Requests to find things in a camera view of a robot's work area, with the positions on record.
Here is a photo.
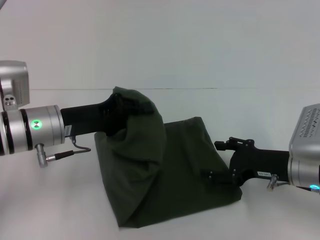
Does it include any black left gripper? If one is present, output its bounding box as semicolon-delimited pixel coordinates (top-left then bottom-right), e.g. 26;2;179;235
59;93;156;138

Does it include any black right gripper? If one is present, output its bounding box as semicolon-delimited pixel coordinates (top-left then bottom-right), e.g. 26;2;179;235
200;136;291;188

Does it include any dark green t-shirt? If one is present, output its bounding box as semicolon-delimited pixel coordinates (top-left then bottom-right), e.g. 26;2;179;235
94;86;243;222

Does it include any right gripper cable with plug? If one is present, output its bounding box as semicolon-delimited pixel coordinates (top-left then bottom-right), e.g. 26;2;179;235
265;173;320;194

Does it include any gripper cable with plug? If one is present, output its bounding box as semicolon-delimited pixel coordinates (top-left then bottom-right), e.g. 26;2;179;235
265;173;320;194
34;136;92;167

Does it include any left gripper cable with plug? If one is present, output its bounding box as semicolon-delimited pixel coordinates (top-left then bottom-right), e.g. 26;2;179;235
34;136;92;167

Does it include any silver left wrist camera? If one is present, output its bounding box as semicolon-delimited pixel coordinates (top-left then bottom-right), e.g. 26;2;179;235
0;60;31;112

